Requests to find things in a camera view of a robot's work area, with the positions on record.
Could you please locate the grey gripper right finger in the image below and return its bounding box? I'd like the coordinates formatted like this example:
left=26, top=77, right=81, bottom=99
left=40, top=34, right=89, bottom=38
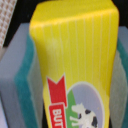
left=110, top=26, right=128, bottom=128

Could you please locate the woven beige placemat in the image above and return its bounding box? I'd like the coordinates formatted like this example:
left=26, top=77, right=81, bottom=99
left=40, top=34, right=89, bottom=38
left=0, top=0, right=17, bottom=48

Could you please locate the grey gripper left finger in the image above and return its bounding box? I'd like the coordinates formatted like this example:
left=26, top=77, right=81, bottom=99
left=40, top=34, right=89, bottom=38
left=0, top=23, right=43, bottom=128

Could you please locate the yellow butter box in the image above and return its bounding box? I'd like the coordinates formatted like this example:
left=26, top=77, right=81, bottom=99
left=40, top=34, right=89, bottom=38
left=30, top=0, right=119, bottom=128

